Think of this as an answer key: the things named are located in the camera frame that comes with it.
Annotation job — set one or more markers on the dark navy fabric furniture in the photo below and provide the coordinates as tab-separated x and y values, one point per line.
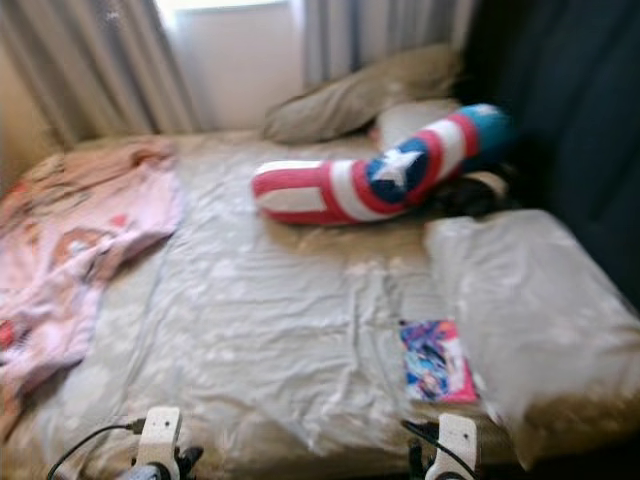
570	100

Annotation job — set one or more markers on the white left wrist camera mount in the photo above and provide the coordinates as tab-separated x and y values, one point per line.
160	432

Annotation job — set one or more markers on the grey satin pillow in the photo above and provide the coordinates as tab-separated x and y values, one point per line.
530	300

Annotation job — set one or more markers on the grey pleated curtain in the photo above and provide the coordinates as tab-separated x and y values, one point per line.
380	40
90	60

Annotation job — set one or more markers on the bed with beige floral cover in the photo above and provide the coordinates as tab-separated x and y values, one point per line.
280	320

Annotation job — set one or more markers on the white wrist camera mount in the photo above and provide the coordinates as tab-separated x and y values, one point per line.
458	442
160	432

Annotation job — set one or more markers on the olive beige pillow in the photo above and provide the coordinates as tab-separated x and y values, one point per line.
360	95

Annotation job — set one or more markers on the colourful comic book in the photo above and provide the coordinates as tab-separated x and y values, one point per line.
438	360

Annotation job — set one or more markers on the pink cartoon print blanket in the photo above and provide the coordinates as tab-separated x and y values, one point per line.
70	230

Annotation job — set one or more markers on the red white blue bolster pillow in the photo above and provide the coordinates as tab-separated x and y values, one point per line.
305	192

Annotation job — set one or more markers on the black and white plush toy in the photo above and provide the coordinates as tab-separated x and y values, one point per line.
475	193

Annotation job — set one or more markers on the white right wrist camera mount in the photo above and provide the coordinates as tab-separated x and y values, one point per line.
458	442

